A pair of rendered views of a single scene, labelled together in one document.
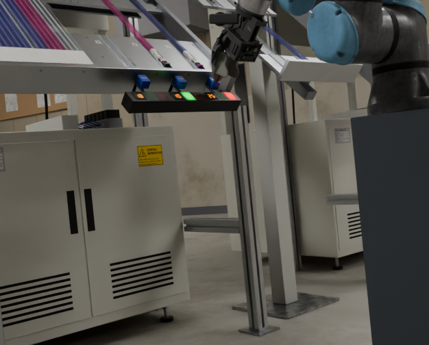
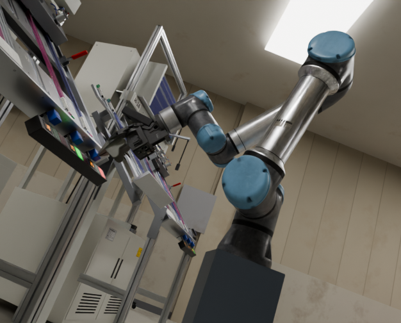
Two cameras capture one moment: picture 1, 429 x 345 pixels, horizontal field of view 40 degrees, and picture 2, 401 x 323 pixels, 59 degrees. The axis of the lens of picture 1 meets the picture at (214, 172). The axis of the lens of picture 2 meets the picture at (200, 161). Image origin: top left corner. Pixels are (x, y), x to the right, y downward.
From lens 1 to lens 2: 0.59 m
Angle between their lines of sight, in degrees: 37
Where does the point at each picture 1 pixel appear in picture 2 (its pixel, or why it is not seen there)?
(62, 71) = not seen: outside the picture
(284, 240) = (48, 304)
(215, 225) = (5, 270)
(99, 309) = not seen: outside the picture
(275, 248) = not seen: hidden behind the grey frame
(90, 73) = (18, 77)
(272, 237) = not seen: hidden behind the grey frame
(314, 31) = (234, 172)
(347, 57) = (250, 204)
